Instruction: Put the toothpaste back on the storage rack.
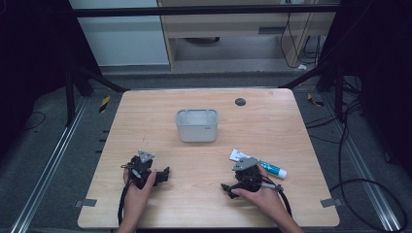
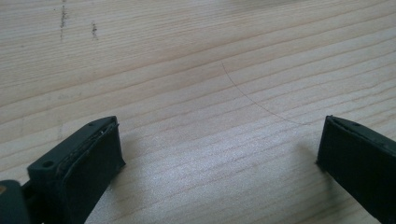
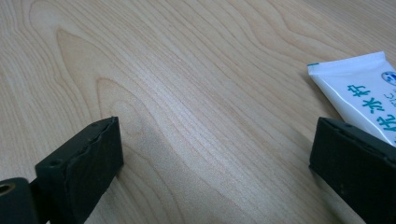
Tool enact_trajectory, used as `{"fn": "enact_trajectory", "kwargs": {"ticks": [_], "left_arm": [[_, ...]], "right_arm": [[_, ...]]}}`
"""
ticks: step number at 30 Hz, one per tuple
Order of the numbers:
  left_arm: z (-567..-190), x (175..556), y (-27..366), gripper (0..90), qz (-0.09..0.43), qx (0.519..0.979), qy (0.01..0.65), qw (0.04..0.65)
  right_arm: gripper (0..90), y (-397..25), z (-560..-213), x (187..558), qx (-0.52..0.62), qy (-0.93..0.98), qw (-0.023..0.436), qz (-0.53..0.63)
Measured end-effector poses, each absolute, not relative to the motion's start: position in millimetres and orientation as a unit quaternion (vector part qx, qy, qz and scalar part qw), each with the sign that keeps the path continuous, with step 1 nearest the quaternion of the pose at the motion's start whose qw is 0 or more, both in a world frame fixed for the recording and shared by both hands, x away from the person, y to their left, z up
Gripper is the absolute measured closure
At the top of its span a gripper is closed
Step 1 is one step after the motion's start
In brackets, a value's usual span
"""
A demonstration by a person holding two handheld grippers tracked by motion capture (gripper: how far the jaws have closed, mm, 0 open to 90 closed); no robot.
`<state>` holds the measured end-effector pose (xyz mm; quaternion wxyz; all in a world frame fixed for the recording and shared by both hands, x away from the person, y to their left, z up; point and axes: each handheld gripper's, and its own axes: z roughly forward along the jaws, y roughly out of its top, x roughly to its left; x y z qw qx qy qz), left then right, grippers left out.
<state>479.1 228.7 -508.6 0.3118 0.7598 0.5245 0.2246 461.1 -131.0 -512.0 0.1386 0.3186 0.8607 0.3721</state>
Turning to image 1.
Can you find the grey metal table bracket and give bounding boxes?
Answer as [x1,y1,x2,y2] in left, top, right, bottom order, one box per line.
[74,198,98,209]
[320,197,343,209]

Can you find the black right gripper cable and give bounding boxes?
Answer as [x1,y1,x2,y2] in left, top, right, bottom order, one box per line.
[277,186,293,218]

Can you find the black curtain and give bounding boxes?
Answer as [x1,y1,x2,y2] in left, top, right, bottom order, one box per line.
[315,0,412,179]
[0,0,102,159]

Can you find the thin black floor cable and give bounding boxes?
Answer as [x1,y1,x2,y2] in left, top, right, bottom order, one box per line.
[20,111,47,132]

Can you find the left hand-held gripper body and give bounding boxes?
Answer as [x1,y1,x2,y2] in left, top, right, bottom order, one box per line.
[120,149,158,190]

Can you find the aluminium floor rail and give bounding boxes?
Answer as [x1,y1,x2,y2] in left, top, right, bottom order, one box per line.
[319,92,403,233]
[9,96,89,233]

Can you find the light wooden cabinet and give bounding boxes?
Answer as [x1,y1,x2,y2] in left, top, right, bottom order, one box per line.
[156,0,341,71]

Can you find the white and teal toothpaste tube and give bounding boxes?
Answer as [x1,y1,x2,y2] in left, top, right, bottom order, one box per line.
[228,149,289,181]

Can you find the black hanging cables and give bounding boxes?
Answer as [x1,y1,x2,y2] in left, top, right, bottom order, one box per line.
[279,0,325,70]

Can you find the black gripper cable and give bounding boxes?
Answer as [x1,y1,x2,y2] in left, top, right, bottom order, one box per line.
[277,186,293,218]
[117,179,135,226]

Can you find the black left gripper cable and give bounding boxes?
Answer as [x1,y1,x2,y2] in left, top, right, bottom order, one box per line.
[117,179,135,226]

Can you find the white cabinet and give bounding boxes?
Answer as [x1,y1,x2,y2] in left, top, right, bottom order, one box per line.
[68,0,171,68]

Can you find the person's left hand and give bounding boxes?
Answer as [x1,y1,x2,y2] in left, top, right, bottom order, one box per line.
[122,168,158,217]

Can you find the grey plastic storage box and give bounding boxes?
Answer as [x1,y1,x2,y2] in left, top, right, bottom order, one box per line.
[175,108,220,144]

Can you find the black horizontal frame bar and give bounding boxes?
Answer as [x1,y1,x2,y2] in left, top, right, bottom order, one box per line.
[68,3,342,18]

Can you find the black metal stand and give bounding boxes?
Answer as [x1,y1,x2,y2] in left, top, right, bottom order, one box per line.
[63,63,130,128]
[279,57,346,123]

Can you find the yellow and black tape strip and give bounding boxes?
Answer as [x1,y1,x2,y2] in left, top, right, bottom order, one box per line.
[98,95,112,114]
[306,92,326,108]

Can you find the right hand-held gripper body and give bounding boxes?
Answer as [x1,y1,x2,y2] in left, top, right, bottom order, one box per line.
[231,156,285,194]

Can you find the thick black floor cable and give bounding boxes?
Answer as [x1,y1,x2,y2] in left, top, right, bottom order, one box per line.
[304,77,409,233]

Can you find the person's right hand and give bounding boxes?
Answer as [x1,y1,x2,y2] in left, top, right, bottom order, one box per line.
[230,163,284,217]

